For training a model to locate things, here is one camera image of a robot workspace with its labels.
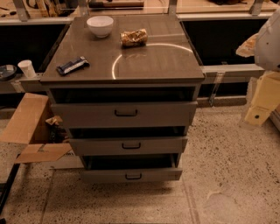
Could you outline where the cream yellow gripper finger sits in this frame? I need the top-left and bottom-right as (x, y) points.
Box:
(244, 71), (280, 127)

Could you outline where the grey top drawer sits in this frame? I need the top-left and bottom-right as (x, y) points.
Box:
(52, 102), (197, 129)

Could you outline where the grey drawer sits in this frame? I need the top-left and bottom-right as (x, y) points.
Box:
(70, 136), (187, 156)
(52, 102), (197, 129)
(80, 168), (182, 184)

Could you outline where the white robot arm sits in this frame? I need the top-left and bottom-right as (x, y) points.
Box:
(244, 9), (280, 126)

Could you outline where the grey middle drawer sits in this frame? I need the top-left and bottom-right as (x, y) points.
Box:
(70, 136), (187, 156)

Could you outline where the grey drawer cabinet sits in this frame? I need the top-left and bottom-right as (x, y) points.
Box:
(41, 15), (205, 170)

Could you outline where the grey bottom drawer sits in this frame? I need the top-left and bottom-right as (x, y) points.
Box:
(80, 168), (182, 184)

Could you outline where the crumpled gold snack bag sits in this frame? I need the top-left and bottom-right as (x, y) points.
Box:
(120, 29), (148, 47)

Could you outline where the white ceramic bowl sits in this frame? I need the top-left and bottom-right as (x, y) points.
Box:
(87, 16), (114, 38)

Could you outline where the dark blue snack bar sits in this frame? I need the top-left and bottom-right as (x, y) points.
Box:
(56, 56), (89, 76)

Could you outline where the brown cardboard box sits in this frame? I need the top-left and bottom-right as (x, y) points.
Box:
(0, 93), (71, 164)

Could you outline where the white paper cup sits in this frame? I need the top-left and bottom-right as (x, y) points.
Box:
(17, 59), (36, 78)

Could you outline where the dark round lid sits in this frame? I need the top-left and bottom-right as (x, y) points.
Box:
(0, 65), (17, 81)

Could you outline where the clear plastic bracket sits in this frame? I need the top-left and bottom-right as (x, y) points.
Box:
(208, 72), (226, 107)

